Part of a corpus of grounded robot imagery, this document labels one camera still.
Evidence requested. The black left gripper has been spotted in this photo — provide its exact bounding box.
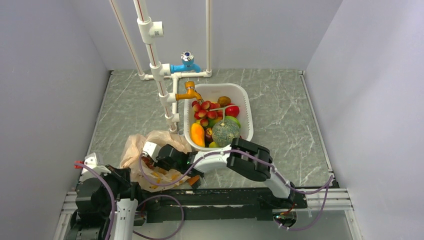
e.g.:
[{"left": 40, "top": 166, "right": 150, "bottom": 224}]
[{"left": 94, "top": 163, "right": 132, "bottom": 216}]

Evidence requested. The peach plastic bag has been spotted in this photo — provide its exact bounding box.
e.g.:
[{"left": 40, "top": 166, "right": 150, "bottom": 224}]
[{"left": 119, "top": 130, "right": 192, "bottom": 193}]

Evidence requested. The yellow orange fake mango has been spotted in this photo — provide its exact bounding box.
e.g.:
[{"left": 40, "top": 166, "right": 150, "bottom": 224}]
[{"left": 189, "top": 122, "right": 206, "bottom": 148}]

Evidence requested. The green netted fake melon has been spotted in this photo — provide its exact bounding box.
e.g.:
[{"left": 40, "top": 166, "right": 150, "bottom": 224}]
[{"left": 211, "top": 119, "right": 241, "bottom": 147}]

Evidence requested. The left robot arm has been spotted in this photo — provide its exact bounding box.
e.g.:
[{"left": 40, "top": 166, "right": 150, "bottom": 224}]
[{"left": 65, "top": 165, "right": 144, "bottom": 240}]

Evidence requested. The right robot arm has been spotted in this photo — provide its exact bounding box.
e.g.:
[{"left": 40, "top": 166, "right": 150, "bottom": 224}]
[{"left": 153, "top": 138, "right": 295, "bottom": 208}]

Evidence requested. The red fake grape bunch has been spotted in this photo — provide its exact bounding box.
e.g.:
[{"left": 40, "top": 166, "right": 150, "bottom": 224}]
[{"left": 141, "top": 156, "right": 155, "bottom": 169}]

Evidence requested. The dark purple fake mangosteen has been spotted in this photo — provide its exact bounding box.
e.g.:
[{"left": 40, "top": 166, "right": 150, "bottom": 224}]
[{"left": 204, "top": 127, "right": 214, "bottom": 144}]

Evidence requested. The green fake lime slice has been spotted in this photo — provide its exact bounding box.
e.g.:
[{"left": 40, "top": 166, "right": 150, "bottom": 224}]
[{"left": 225, "top": 115, "right": 241, "bottom": 128}]

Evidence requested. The red fake apple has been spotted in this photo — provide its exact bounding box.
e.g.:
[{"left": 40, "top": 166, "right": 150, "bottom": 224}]
[{"left": 224, "top": 104, "right": 240, "bottom": 118}]

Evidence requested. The brown fake kiwi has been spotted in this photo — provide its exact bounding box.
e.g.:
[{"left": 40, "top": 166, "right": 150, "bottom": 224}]
[{"left": 217, "top": 96, "right": 232, "bottom": 108}]

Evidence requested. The orange black brush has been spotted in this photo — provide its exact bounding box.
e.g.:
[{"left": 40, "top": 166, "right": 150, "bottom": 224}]
[{"left": 186, "top": 175, "right": 202, "bottom": 190}]

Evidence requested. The yellow green small mango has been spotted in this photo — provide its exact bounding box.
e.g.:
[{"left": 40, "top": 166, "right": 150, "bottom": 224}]
[{"left": 208, "top": 141, "right": 220, "bottom": 148}]

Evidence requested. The orange faucet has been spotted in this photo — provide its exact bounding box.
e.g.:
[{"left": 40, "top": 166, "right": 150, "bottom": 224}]
[{"left": 175, "top": 81, "right": 203, "bottom": 102}]

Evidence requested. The white plastic basin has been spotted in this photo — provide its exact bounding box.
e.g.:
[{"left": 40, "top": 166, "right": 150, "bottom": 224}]
[{"left": 183, "top": 83, "right": 254, "bottom": 152}]

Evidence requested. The blue faucet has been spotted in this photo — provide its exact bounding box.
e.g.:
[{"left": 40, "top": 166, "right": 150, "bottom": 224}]
[{"left": 170, "top": 51, "right": 202, "bottom": 74}]

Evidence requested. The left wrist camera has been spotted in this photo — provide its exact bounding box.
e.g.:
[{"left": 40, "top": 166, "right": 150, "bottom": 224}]
[{"left": 74, "top": 152, "right": 111, "bottom": 179}]

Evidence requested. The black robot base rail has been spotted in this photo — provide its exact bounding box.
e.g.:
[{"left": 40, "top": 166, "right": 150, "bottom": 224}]
[{"left": 137, "top": 183, "right": 308, "bottom": 223}]

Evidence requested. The white PVC pipe frame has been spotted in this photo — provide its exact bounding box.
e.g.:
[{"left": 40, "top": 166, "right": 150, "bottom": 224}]
[{"left": 109, "top": 0, "right": 212, "bottom": 134}]

